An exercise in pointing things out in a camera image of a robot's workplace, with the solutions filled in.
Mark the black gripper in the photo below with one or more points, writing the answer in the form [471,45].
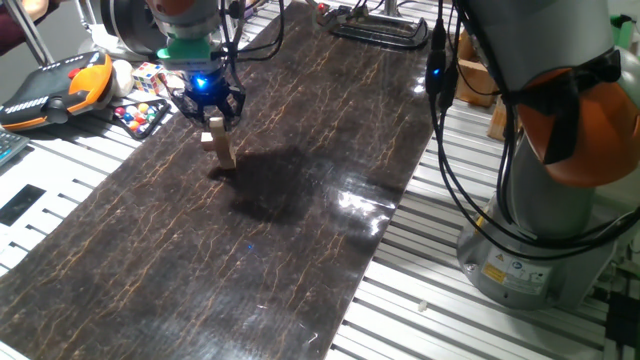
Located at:
[210,95]

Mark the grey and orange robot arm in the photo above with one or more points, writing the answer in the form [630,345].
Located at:
[545,45]

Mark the forearm in dark sleeve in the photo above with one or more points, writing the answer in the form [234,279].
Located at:
[12,32]

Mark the person's hand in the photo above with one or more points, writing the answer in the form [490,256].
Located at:
[32,7]

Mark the black tray of coloured balls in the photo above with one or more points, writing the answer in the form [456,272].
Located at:
[155,127]

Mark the blue striped billiard ball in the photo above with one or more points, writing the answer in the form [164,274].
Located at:
[151,111]

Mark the green billiard ball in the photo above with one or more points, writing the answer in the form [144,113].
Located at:
[150,118]

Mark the yellow billiard ball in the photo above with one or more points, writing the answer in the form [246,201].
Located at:
[143,107]

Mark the violet blue billiard ball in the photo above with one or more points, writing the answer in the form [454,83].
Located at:
[142,129]

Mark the red billiard ball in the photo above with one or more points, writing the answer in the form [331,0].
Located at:
[139,119]

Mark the Rubik's cube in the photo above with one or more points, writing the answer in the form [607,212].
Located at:
[147,78]

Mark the orange billiard ball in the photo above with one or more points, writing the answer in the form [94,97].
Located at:
[134,126]

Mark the white billiard ball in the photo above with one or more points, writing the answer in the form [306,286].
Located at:
[131,109]

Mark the solid blue billiard ball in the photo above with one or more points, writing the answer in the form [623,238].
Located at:
[128,118]

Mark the maroon billiard ball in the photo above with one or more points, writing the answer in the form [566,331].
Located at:
[120,111]

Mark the black filament spool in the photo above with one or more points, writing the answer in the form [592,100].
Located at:
[125,27]

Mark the small red LED board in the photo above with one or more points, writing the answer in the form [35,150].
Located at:
[350,14]
[322,7]

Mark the black and orange teach pendant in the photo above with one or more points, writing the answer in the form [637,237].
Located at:
[35,95]

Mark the small white scrap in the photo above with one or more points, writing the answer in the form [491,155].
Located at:
[423,305]

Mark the green felt mat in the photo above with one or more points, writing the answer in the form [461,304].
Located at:
[625,30]

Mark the black box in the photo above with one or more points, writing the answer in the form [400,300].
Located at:
[622,320]

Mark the aluminium post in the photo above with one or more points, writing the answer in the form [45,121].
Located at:
[27,31]

